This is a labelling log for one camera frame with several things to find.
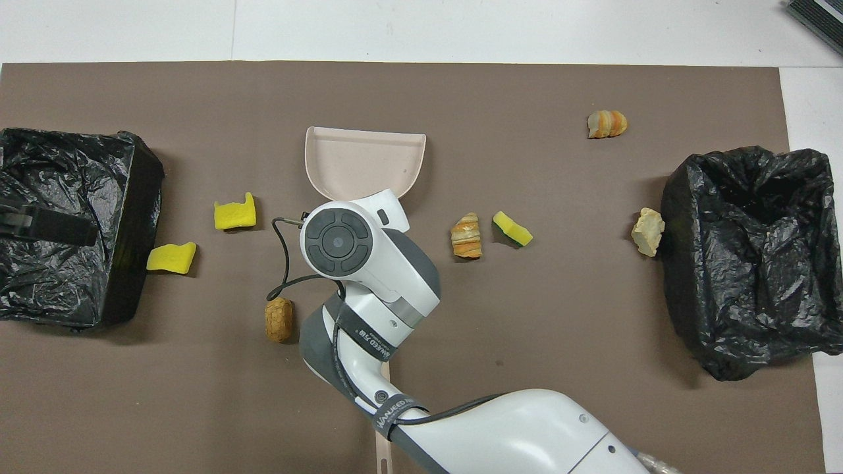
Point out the black trash bag bin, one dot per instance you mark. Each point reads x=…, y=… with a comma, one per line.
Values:
x=757, y=276
x=66, y=164

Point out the pale bread piece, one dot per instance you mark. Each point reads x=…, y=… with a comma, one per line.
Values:
x=648, y=232

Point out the striped croissant piece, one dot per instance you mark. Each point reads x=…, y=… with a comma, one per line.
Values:
x=606, y=124
x=466, y=237

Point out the brown table mat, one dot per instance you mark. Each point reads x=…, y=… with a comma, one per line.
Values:
x=527, y=329

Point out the beige plastic dustpan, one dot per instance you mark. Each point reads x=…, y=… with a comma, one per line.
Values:
x=362, y=161

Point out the beige hand brush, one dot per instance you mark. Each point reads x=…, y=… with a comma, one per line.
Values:
x=383, y=454

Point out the dark ribbed box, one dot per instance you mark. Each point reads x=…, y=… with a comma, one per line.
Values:
x=823, y=16

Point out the brown bread roll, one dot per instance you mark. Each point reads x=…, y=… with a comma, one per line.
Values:
x=278, y=320

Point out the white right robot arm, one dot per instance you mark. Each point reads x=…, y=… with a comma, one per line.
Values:
x=369, y=276

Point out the yellow sponge piece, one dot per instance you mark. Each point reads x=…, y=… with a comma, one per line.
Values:
x=512, y=228
x=171, y=257
x=234, y=214

